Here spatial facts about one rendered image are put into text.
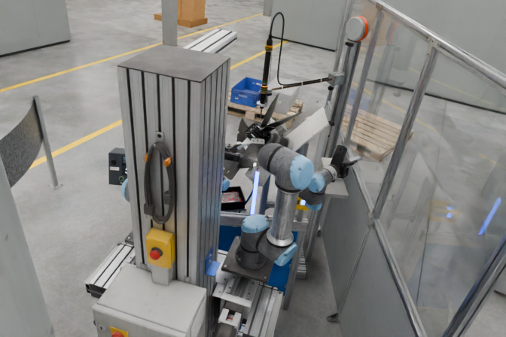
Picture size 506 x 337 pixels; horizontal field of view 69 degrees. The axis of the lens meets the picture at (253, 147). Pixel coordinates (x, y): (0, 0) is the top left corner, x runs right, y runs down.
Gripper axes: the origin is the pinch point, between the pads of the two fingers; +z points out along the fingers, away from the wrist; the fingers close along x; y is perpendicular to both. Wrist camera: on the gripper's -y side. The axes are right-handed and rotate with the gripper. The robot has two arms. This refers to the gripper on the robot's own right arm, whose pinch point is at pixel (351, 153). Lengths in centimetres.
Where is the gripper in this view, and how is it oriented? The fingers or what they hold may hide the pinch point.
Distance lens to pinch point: 191.4
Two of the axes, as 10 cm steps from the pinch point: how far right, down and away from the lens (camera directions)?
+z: 6.6, -3.3, 6.8
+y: 0.1, 9.0, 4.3
